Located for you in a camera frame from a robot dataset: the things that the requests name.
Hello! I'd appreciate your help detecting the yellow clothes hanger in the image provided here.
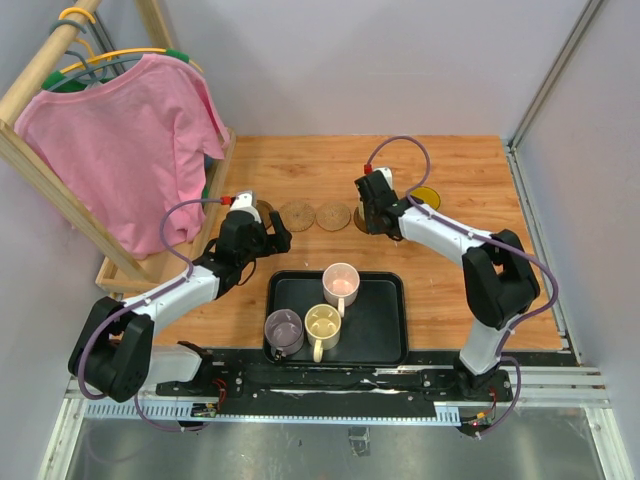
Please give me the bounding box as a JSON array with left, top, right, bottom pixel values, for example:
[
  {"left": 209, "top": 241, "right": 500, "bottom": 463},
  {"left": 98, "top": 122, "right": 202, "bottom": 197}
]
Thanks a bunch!
[{"left": 86, "top": 1, "right": 204, "bottom": 73}]

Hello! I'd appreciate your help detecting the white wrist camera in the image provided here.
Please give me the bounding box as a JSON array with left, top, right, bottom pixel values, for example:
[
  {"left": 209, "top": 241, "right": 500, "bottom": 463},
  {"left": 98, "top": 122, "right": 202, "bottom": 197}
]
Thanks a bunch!
[
  {"left": 230, "top": 190, "right": 262, "bottom": 223},
  {"left": 374, "top": 167, "right": 393, "bottom": 189}
]

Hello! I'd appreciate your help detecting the pink t-shirt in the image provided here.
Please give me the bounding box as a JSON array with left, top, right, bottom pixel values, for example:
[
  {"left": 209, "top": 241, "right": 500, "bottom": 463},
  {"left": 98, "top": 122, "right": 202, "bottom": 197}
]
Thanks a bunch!
[{"left": 14, "top": 54, "right": 229, "bottom": 259}]

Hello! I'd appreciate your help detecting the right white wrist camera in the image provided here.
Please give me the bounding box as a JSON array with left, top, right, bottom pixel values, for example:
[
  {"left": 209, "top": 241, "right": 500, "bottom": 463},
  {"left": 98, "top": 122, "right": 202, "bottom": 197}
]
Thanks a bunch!
[{"left": 374, "top": 167, "right": 393, "bottom": 189}]

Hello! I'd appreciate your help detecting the grey clothes hanger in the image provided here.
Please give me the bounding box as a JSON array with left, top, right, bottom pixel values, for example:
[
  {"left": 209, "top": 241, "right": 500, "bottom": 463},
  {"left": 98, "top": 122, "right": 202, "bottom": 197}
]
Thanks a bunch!
[{"left": 41, "top": 49, "right": 141, "bottom": 91}]

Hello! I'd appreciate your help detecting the yellow transparent cup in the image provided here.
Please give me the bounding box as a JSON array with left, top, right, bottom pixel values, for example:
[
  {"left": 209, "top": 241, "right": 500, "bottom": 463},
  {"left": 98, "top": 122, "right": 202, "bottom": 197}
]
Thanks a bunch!
[{"left": 411, "top": 186, "right": 441, "bottom": 210}]

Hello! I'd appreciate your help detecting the purple mug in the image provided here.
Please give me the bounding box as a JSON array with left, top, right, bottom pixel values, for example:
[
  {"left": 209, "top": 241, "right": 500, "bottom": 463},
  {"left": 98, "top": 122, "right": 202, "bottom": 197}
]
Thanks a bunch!
[{"left": 264, "top": 309, "right": 305, "bottom": 363}]

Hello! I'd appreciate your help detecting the black plastic tray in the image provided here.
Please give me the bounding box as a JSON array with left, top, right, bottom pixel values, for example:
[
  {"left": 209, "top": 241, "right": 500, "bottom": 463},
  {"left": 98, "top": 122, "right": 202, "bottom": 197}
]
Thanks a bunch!
[{"left": 266, "top": 270, "right": 409, "bottom": 367}]

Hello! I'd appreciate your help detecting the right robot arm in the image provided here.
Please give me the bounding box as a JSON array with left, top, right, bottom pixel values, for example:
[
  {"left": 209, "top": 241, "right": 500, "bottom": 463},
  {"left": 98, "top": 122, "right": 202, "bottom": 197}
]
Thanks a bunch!
[{"left": 355, "top": 170, "right": 540, "bottom": 400}]

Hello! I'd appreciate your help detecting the aluminium frame post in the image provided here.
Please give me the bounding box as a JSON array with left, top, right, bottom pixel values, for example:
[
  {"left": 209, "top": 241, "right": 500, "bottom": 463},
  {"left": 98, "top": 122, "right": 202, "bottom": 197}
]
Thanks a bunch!
[{"left": 505, "top": 0, "right": 607, "bottom": 152}]

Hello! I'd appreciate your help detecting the woven rattan coaster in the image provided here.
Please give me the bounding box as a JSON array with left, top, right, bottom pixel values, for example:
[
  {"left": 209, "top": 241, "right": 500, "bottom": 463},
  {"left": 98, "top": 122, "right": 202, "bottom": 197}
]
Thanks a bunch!
[
  {"left": 316, "top": 202, "right": 351, "bottom": 232},
  {"left": 279, "top": 200, "right": 316, "bottom": 232}
]

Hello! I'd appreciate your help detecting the cream yellow mug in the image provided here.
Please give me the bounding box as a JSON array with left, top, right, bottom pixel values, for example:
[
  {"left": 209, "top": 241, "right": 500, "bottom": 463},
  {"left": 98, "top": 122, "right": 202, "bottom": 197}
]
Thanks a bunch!
[{"left": 304, "top": 304, "right": 342, "bottom": 363}]

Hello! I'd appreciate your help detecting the dark wooden coaster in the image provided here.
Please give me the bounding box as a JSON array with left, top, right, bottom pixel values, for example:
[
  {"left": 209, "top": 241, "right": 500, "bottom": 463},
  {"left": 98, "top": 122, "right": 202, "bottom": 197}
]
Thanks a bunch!
[
  {"left": 353, "top": 207, "right": 368, "bottom": 234},
  {"left": 256, "top": 200, "right": 273, "bottom": 229}
]

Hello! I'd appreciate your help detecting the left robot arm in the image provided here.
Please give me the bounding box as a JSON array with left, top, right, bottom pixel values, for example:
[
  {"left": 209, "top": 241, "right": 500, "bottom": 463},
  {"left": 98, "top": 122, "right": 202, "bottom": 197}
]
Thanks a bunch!
[{"left": 68, "top": 210, "right": 292, "bottom": 402}]

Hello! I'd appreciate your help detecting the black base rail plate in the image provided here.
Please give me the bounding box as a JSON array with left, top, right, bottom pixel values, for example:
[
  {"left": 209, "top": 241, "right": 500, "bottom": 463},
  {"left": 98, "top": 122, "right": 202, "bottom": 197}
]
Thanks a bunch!
[{"left": 156, "top": 349, "right": 517, "bottom": 419}]

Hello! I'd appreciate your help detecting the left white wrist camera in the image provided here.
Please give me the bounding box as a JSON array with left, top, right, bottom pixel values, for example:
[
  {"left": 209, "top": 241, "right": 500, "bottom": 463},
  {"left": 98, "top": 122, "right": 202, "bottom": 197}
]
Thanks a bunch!
[{"left": 230, "top": 190, "right": 262, "bottom": 223}]

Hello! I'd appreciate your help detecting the pink mug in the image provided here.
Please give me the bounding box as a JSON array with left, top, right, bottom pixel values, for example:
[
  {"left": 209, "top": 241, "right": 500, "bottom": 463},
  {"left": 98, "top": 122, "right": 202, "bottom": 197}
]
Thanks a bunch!
[{"left": 321, "top": 263, "right": 360, "bottom": 318}]

